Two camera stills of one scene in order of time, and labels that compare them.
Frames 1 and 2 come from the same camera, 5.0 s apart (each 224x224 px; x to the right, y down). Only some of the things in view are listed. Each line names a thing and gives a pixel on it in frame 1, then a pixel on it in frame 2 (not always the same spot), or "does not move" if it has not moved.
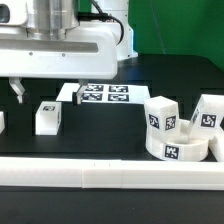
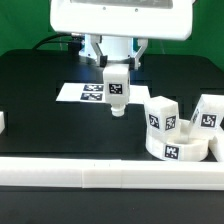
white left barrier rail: (2, 121) does not move
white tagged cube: (48, 118) -> (117, 83)
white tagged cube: (207, 117) does not move
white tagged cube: (162, 118) does not move
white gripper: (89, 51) -> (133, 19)
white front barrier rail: (101, 173) does not move
